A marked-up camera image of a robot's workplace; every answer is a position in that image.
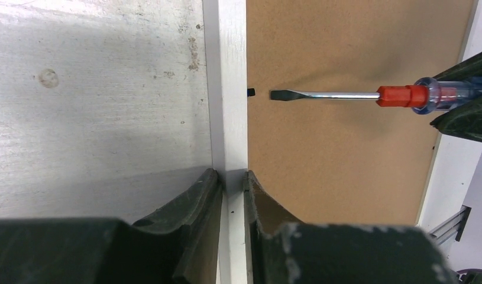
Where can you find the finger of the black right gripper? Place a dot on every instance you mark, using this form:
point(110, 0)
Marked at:
point(469, 68)
point(464, 121)

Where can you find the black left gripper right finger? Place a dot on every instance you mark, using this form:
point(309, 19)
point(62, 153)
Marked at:
point(283, 249)

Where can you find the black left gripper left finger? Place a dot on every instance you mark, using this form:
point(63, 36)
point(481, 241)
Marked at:
point(177, 243)

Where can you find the white picture frame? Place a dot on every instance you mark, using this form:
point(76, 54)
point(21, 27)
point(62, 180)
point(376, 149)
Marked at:
point(224, 23)

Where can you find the blue red screwdriver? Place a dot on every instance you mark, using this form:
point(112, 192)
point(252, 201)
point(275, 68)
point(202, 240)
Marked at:
point(425, 96)

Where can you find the aluminium front rail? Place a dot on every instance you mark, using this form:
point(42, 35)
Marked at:
point(452, 229)

